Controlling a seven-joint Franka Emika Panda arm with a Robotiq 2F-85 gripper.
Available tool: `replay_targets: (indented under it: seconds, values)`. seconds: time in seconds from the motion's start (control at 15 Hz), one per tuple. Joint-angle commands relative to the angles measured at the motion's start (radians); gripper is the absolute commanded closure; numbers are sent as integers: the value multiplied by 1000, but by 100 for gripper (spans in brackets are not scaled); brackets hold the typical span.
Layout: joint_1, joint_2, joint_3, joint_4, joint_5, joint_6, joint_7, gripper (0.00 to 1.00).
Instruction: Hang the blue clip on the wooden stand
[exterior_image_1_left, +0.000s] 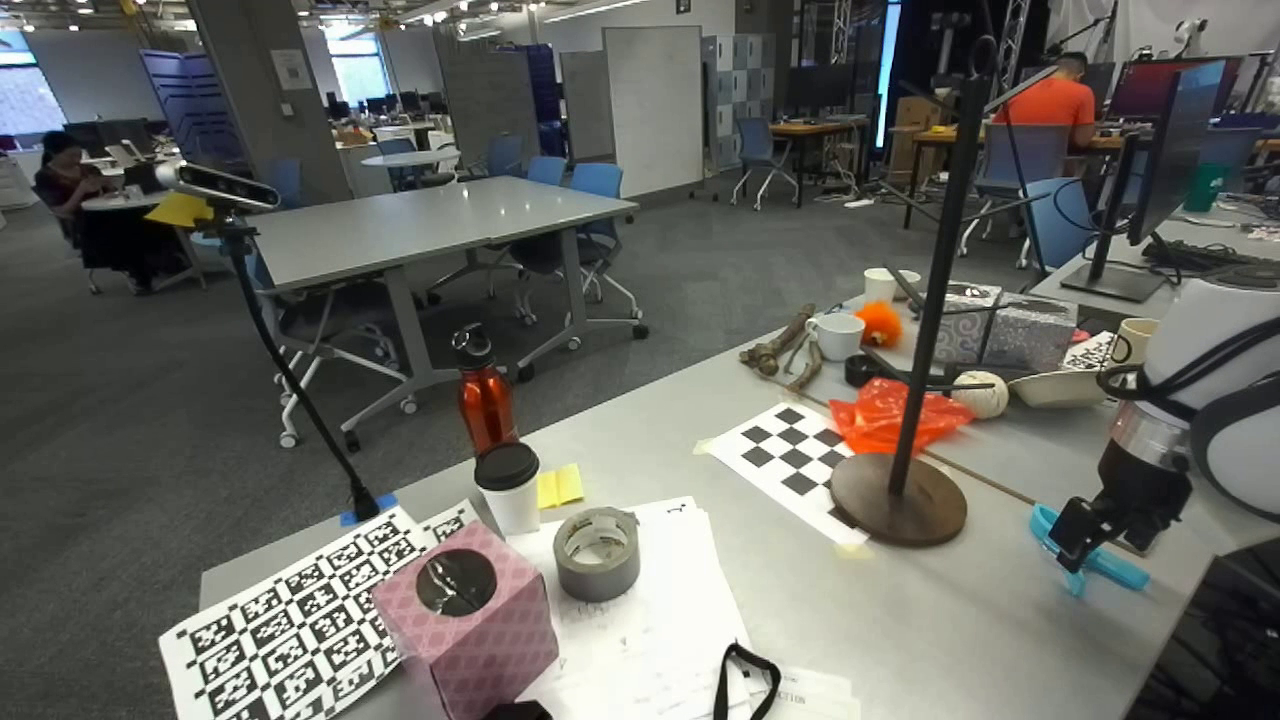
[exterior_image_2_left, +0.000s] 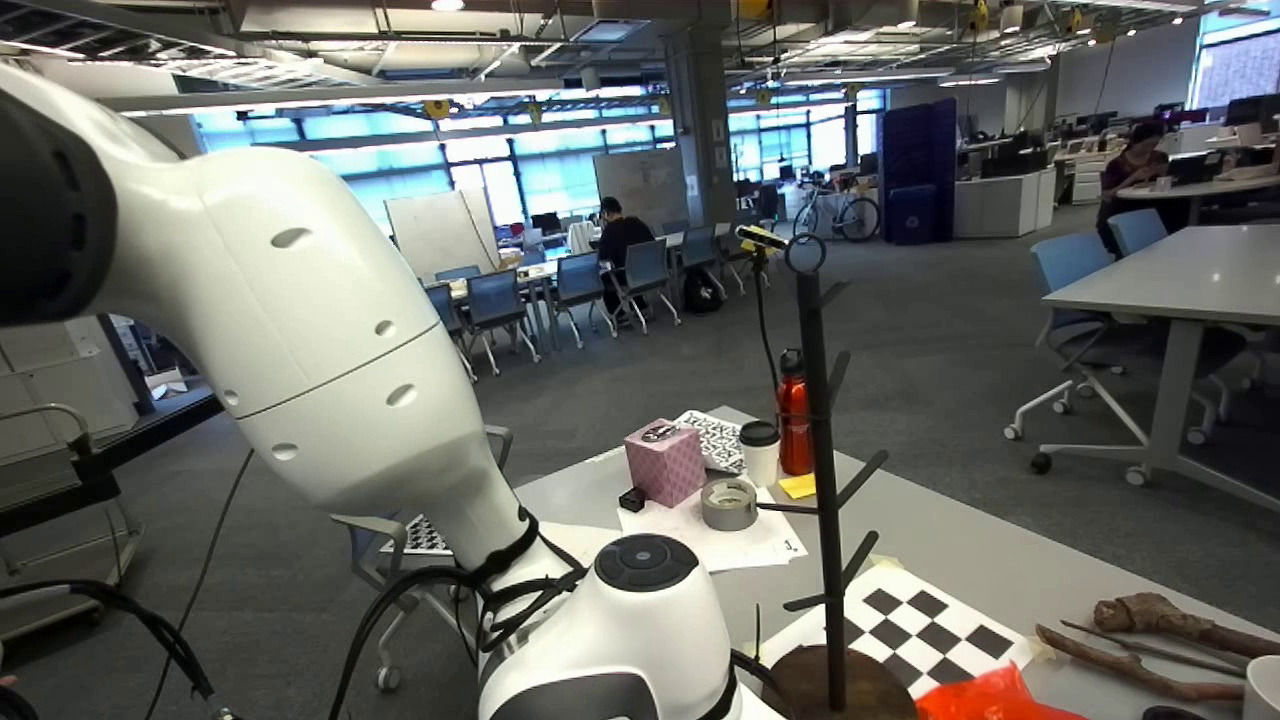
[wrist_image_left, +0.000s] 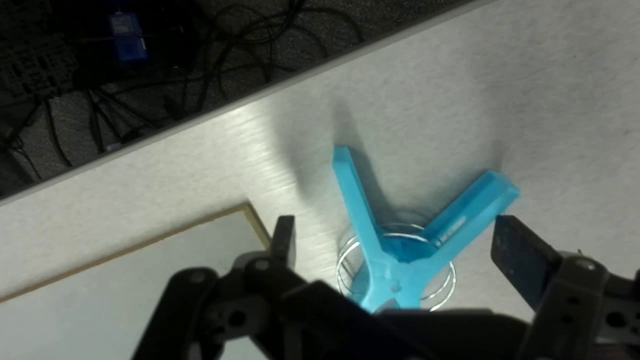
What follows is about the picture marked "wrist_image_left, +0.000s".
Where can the black perforated crate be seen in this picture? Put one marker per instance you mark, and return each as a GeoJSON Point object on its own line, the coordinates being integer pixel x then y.
{"type": "Point", "coordinates": [37, 65]}

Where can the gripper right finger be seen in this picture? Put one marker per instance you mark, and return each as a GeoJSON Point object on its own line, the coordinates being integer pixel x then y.
{"type": "Point", "coordinates": [560, 280]}

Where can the white board with wooden edge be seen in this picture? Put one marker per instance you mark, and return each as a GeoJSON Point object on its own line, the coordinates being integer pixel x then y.
{"type": "Point", "coordinates": [125, 295]}

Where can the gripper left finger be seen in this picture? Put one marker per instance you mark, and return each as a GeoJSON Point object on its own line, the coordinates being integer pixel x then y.
{"type": "Point", "coordinates": [260, 295]}

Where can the blue plastic spring clip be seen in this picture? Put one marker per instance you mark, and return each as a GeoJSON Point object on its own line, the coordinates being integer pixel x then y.
{"type": "Point", "coordinates": [400, 250]}

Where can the blue box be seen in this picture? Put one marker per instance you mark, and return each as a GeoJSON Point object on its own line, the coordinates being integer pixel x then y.
{"type": "Point", "coordinates": [128, 37]}

